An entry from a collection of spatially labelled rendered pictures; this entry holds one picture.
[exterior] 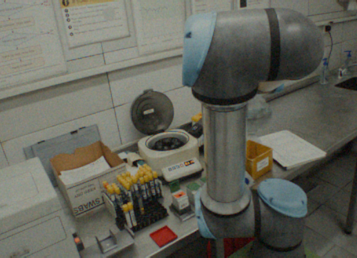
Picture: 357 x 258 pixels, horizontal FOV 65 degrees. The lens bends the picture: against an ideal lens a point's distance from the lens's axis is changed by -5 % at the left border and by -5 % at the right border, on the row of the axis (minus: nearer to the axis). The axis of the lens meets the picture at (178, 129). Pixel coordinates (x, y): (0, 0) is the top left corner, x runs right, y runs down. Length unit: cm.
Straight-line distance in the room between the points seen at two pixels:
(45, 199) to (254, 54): 58
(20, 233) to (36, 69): 73
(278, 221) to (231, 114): 31
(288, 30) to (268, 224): 44
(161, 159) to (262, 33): 87
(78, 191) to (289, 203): 74
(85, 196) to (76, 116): 41
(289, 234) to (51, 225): 58
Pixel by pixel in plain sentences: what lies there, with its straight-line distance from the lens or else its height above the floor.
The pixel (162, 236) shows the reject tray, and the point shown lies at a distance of 101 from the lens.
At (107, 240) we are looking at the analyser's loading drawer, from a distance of 99.
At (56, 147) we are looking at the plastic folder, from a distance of 140.
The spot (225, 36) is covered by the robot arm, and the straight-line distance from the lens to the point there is 44.
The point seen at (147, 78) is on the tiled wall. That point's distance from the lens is 150.
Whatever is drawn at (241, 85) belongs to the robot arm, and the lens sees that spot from 47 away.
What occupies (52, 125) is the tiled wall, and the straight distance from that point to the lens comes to 139.
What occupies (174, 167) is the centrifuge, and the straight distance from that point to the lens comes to 126.
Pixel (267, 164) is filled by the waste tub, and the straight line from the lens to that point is 126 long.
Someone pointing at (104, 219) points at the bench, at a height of 88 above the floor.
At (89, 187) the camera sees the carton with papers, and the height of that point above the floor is 98.
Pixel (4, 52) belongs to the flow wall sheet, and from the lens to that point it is 131.
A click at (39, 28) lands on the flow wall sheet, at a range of 131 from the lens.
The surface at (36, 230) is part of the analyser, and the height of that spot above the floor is 110.
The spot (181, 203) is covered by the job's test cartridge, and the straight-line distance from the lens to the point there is 104.
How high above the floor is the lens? 156
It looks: 23 degrees down
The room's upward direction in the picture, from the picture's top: 7 degrees counter-clockwise
